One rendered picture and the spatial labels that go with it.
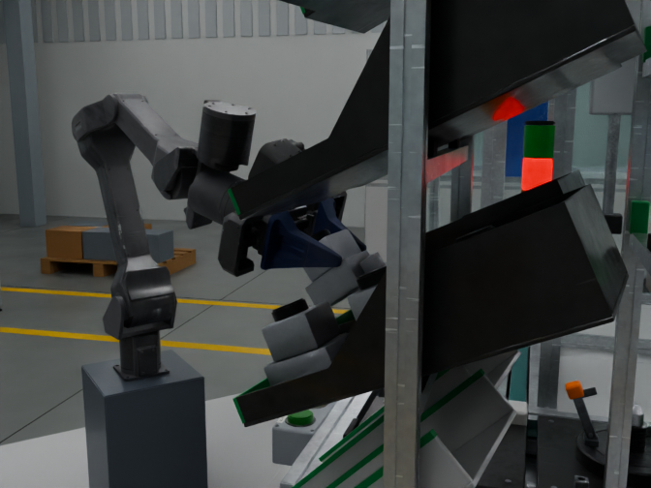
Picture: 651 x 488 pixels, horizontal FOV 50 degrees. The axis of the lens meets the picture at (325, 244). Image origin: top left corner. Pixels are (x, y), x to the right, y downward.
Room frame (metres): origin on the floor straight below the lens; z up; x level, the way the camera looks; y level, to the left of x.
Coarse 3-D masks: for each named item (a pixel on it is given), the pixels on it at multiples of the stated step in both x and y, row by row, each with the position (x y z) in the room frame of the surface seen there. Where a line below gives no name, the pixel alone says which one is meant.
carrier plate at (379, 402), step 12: (372, 408) 1.03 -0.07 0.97; (516, 432) 0.94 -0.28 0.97; (504, 444) 0.90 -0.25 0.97; (516, 444) 0.90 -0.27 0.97; (492, 456) 0.87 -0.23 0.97; (504, 456) 0.87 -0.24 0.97; (516, 456) 0.87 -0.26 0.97; (492, 468) 0.84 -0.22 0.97; (504, 468) 0.84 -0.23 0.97; (516, 468) 0.84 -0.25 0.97; (480, 480) 0.81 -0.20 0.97; (492, 480) 0.81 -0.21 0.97; (504, 480) 0.81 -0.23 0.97; (516, 480) 0.81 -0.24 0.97
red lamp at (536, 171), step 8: (528, 160) 1.06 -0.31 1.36; (536, 160) 1.05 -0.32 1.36; (544, 160) 1.05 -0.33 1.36; (552, 160) 1.05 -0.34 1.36; (528, 168) 1.06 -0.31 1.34; (536, 168) 1.05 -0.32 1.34; (544, 168) 1.05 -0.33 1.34; (552, 168) 1.05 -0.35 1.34; (528, 176) 1.06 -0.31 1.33; (536, 176) 1.05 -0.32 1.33; (544, 176) 1.05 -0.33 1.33; (528, 184) 1.06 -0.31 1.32; (536, 184) 1.05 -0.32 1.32
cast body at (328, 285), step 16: (320, 240) 0.68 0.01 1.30; (336, 240) 0.68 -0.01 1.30; (352, 240) 0.70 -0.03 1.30; (352, 256) 0.68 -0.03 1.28; (368, 256) 0.69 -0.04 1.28; (320, 272) 0.68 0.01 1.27; (336, 272) 0.67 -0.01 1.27; (352, 272) 0.66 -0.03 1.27; (320, 288) 0.68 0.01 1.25; (336, 288) 0.67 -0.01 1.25; (352, 288) 0.66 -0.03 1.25
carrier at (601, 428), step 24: (552, 432) 0.94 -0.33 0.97; (576, 432) 0.94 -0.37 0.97; (600, 432) 0.90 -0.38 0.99; (648, 432) 0.89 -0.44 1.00; (552, 456) 0.87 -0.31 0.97; (576, 456) 0.86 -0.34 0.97; (600, 456) 0.83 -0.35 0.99; (648, 456) 0.83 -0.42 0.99; (552, 480) 0.80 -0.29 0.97; (600, 480) 0.81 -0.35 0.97; (648, 480) 0.78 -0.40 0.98
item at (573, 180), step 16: (576, 176) 0.63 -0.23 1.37; (528, 192) 0.55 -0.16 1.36; (544, 192) 0.54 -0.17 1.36; (560, 192) 0.54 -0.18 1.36; (496, 208) 0.56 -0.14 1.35; (512, 208) 0.55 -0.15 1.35; (448, 224) 0.58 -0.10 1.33; (464, 224) 0.57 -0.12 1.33; (480, 224) 0.56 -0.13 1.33; (432, 240) 0.58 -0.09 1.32; (352, 320) 0.62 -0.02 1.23
